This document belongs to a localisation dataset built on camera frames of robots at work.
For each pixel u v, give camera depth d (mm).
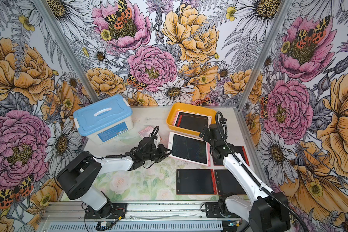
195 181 1142
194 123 1138
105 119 917
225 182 835
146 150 712
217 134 615
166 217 733
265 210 386
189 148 937
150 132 1026
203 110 1197
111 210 726
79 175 461
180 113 1185
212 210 738
